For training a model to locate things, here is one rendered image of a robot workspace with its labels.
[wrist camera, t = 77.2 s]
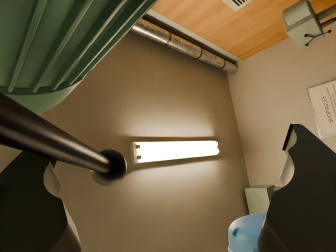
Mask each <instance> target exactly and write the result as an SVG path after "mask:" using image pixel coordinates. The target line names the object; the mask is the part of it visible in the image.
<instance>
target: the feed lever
mask: <svg viewBox="0 0 336 252"><path fill-rule="evenodd" d="M0 145H3V146H7V147H10V148H14V149H17V150H21V151H25V152H28V153H32V154H35V155H39V156H42V157H46V158H50V159H53V160H57V161H60V162H64V163H67V164H71V165H75V166H78V167H82V168H85V169H89V170H90V173H91V176H92V178H93V179H94V180H95V181H96V182H97V183H99V184H101V185H104V186H111V185H114V184H117V183H118V182H119V181H121V179H122V178H123V177H124V176H125V174H126V171H127V162H126V159H125V157H124V156H123V155H122V154H121V153H120V152H118V151H116V150H113V149H106V150H103V151H101V152H98V151H96V150H94V149H93V148H91V147H89V146H88V145H86V144H84V143H83V142H81V141H80V140H78V139H76V138H75V137H73V136H71V135H70V134H68V133H67V132H65V131H63V130H62V129H60V128H58V127H57V126H55V125H54V124H52V123H50V122H49V121H47V120H45V119H44V118H42V117H40V116H39V115H37V114H36V113H34V112H32V111H31V110H29V109H27V108H26V107H24V106H23V105H21V104H19V103H18V102H16V101H14V100H13V99H11V98H10V97H8V96H6V95H5V94H3V93H1V92H0Z"/></svg>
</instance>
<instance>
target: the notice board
mask: <svg viewBox="0 0 336 252"><path fill-rule="evenodd" d="M306 91H307V95H308V98H309V102H310V105H311V108H312V112H313V115H314V119H315V122H316V126H317V129H318V133H319V136H320V138H321V139H323V138H329V137H335V136H336V79H332V80H329V81H326V82H323V83H320V84H317V85H314V86H310V87H307V88H306Z"/></svg>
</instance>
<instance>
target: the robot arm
mask: <svg viewBox="0 0 336 252"><path fill-rule="evenodd" d="M282 150H283V151H285V154H286V158H285V161H284V164H283V167H282V170H281V173H280V176H279V178H280V181H281V183H282V185H283V187H282V188H280V189H278V190H276V191H275V192H274V193H273V194H272V197H271V200H270V203H269V206H268V209H267V212H266V213H256V214H250V215H246V216H243V217H240V218H238V219H236V220H235V221H233V222H232V223H231V225H230V226H229V228H228V243H229V246H228V252H336V153H335V152H334V151H333V150H331V149H330V148H329V147H328V146H327V145H326V144H324V143H323V142H322V141H321V140H320V139H319V138H317V137H316V136H315V135H314V134H313V133H312V132H310V131H309V130H308V129H307V128H306V127H305V126H303V125H302V124H298V123H296V124H290V126H289V129H288V132H287V135H286V138H285V141H284V145H283V148H282ZM56 163H57V160H54V159H51V158H47V157H44V156H40V155H37V154H33V153H29V152H26V151H22V152H21V153H20V154H19V155H18V156H17V157H16V158H15V159H14V160H13V161H12V162H11V163H10V164H9V165H8V166H7V167H6V168H5V169H4V170H3V171H2V172H1V173H0V252H81V251H82V245H81V242H80V238H79V235H78V231H77V228H76V226H75V224H74V222H73V220H72V218H71V216H70V214H69V212H68V211H67V209H66V207H65V205H64V203H63V201H62V200H61V199H60V198H59V197H58V194H59V191H60V189H61V186H62V184H61V182H60V180H59V178H58V176H57V174H56V172H55V170H54V168H55V165H56Z"/></svg>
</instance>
